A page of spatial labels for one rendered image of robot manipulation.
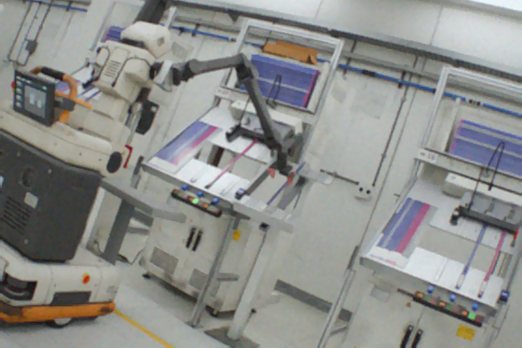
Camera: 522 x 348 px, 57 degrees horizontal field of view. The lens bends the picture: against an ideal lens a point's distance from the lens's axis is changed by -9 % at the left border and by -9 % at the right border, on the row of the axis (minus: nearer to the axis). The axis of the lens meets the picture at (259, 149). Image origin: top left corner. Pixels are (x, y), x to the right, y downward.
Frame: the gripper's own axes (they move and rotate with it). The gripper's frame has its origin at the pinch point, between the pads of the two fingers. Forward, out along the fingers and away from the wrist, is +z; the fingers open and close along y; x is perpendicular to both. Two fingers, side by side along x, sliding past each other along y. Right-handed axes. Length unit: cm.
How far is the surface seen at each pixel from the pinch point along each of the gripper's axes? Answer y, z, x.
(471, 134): -85, -24, -64
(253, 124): 42, 1, -39
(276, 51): 70, -13, -113
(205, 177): 44.1, 11.3, 8.8
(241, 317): -8, 58, 51
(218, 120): 70, 8, -41
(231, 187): 26.1, 10.2, 8.7
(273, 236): -7.0, 22.7, 18.6
